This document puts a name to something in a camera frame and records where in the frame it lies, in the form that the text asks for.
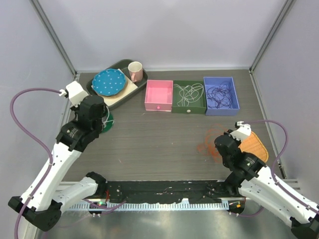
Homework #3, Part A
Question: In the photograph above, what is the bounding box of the orange thin cable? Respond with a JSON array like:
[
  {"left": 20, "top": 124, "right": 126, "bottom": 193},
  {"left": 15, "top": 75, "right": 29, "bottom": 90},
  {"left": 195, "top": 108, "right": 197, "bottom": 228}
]
[{"left": 196, "top": 124, "right": 226, "bottom": 162}]

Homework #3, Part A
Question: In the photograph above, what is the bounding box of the blue plastic box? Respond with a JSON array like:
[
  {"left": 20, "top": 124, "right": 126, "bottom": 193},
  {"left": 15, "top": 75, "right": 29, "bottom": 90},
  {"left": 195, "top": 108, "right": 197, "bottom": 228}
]
[{"left": 203, "top": 77, "right": 240, "bottom": 116}]

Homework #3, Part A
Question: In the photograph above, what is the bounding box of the green plastic box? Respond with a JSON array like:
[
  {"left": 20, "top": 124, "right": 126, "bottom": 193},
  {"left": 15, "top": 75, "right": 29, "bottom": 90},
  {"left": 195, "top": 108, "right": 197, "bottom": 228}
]
[{"left": 171, "top": 80, "right": 207, "bottom": 115}]

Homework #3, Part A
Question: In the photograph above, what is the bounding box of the pink plastic box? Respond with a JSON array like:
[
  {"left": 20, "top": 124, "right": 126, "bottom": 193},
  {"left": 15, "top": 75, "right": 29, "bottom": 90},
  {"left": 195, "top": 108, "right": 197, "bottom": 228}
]
[{"left": 145, "top": 80, "right": 173, "bottom": 112}]

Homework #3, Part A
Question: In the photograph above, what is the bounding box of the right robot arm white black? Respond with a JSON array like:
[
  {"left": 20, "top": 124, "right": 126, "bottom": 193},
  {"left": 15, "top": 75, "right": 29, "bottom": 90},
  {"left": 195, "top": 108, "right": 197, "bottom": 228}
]
[{"left": 214, "top": 133, "right": 319, "bottom": 239}]

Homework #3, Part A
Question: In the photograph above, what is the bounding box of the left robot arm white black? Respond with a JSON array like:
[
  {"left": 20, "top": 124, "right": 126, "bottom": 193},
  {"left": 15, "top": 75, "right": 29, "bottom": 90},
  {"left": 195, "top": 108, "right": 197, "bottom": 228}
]
[{"left": 8, "top": 95, "right": 107, "bottom": 232}]

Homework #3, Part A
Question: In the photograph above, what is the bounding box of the green tape roll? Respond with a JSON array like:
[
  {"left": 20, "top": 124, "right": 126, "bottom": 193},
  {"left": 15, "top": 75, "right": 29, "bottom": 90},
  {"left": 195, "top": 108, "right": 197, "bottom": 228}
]
[{"left": 101, "top": 112, "right": 114, "bottom": 133}]

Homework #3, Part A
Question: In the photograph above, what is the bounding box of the beige square board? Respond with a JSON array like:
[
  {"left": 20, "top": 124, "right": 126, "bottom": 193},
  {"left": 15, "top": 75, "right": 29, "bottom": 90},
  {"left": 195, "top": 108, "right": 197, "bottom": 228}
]
[{"left": 97, "top": 69, "right": 138, "bottom": 106}]

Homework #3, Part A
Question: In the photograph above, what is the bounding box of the orange woven mat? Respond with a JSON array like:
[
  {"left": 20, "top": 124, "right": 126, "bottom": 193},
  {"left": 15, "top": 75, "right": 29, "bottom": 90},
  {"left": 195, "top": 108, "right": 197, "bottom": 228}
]
[{"left": 239, "top": 131, "right": 269, "bottom": 163}]

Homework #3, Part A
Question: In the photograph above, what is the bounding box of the blue dotted plate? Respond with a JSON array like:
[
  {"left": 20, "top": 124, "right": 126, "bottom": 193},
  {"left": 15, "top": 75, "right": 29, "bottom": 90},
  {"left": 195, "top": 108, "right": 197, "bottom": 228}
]
[{"left": 92, "top": 69, "right": 126, "bottom": 97}]

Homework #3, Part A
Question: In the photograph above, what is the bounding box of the dark green serving tray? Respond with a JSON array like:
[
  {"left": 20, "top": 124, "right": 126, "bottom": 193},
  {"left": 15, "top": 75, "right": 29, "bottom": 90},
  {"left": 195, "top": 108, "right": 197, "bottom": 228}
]
[{"left": 86, "top": 59, "right": 148, "bottom": 110}]

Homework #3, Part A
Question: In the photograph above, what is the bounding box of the pink mug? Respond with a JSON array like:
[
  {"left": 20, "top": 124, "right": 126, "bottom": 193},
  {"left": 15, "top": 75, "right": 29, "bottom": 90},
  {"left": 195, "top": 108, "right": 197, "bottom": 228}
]
[{"left": 128, "top": 61, "right": 143, "bottom": 83}]

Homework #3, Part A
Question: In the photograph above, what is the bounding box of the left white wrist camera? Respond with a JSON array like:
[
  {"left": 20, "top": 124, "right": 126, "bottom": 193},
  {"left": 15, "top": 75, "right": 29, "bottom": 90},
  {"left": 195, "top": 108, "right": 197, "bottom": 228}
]
[{"left": 59, "top": 81, "right": 89, "bottom": 107}]

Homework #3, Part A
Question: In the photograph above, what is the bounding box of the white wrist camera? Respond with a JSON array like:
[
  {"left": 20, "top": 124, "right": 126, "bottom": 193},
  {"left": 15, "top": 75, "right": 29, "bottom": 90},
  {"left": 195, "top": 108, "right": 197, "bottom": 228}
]
[
  {"left": 230, "top": 121, "right": 252, "bottom": 141},
  {"left": 59, "top": 81, "right": 89, "bottom": 107}
]

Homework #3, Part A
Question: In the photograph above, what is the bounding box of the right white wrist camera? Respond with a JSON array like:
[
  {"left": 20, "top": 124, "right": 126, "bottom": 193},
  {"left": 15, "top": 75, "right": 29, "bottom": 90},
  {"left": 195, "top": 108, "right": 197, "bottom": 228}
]
[{"left": 230, "top": 121, "right": 252, "bottom": 141}]

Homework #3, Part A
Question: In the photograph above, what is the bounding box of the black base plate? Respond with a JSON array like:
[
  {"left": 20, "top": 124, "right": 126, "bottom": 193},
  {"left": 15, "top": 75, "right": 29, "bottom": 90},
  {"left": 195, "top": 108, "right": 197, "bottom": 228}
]
[{"left": 87, "top": 179, "right": 242, "bottom": 204}]

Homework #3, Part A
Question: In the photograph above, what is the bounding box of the white slotted cable duct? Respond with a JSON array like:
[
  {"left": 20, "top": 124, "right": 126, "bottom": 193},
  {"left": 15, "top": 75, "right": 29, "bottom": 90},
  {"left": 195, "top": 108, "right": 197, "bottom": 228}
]
[{"left": 68, "top": 200, "right": 229, "bottom": 213}]

